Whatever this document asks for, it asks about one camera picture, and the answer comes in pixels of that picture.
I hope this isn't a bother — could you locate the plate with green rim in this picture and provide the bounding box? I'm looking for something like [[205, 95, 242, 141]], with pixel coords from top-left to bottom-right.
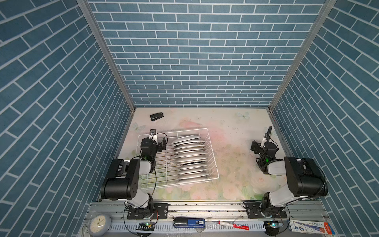
[[174, 140, 205, 149]]

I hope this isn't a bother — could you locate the white plate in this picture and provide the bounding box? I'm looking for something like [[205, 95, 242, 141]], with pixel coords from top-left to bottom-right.
[[178, 168, 207, 175], [178, 163, 207, 170], [178, 172, 209, 182], [174, 151, 207, 159], [175, 156, 207, 166]]

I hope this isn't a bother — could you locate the plate with orange sun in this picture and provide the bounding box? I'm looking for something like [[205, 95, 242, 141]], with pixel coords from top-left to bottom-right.
[[171, 135, 200, 144]]

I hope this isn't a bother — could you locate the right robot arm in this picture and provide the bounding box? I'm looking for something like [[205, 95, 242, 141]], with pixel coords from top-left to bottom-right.
[[242, 139, 329, 219]]

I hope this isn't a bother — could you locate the white wire dish rack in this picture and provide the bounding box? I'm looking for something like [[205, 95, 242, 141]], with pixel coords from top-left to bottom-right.
[[137, 128, 219, 190]]

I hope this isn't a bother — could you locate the black stapler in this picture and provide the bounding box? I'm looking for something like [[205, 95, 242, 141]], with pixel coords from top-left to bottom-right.
[[150, 112, 164, 121]]

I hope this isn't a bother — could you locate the controller board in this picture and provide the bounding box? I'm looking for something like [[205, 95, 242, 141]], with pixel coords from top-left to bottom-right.
[[136, 223, 155, 232], [264, 221, 283, 232]]

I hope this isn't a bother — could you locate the aluminium mounting rail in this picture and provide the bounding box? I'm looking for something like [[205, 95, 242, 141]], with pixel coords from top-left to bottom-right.
[[77, 200, 332, 237]]

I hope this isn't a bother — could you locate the red handled screwdriver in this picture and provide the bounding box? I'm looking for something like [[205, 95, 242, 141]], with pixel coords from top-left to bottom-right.
[[218, 221, 250, 231]]

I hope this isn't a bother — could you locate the plate with red lettering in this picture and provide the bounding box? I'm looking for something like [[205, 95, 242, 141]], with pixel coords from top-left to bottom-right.
[[174, 146, 206, 154]]

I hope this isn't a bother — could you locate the blue black handheld device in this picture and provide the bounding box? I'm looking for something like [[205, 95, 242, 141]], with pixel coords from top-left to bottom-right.
[[173, 217, 205, 228]]

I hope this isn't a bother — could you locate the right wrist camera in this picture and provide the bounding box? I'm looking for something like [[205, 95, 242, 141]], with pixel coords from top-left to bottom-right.
[[260, 126, 272, 148]]

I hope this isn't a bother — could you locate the left controller board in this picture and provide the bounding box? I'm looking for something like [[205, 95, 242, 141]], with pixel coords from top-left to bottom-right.
[[136, 223, 155, 232]]

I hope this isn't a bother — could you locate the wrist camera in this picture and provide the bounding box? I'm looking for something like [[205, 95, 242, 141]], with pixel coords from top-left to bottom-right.
[[260, 126, 272, 148], [149, 129, 158, 141]]

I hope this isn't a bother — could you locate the white round clock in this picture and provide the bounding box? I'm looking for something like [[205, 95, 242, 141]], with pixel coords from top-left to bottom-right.
[[88, 214, 112, 237]]

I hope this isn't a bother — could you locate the white toothpaste box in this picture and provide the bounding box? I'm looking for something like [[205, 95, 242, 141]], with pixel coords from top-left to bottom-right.
[[289, 220, 336, 235]]

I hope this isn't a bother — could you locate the right controller board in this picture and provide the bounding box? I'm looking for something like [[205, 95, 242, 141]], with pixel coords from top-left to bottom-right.
[[264, 221, 283, 232]]

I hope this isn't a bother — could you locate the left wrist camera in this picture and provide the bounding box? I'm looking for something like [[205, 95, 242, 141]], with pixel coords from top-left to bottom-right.
[[149, 129, 158, 141]]

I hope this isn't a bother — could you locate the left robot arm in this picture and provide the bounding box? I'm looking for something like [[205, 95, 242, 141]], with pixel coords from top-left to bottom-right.
[[100, 137, 167, 220]]

